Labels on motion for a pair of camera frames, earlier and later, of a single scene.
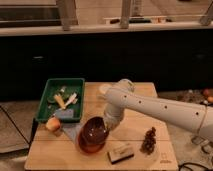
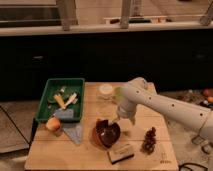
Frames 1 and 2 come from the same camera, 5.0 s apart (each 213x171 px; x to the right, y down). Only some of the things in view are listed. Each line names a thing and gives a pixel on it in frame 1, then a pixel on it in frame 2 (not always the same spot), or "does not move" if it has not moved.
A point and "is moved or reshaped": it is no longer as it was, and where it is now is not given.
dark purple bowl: x=93 y=135 is moved or reshaped
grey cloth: x=71 y=130 does not move
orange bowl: x=91 y=148 → x=95 y=137
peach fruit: x=53 y=124 does not move
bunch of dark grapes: x=148 y=144 does not move
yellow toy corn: x=58 y=98 does not move
